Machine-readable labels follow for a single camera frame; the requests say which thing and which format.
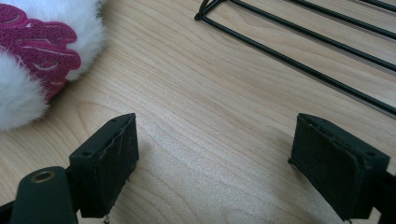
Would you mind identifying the black wire rack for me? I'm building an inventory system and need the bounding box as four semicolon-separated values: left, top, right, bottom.
193;0;396;119

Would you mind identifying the white and pink plush toy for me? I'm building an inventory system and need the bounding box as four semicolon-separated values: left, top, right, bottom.
0;0;108;132

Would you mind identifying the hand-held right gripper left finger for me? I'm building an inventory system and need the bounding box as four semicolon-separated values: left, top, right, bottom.
68;112;140;219

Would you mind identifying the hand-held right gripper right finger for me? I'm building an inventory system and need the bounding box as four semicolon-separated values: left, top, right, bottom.
288;112;391;222

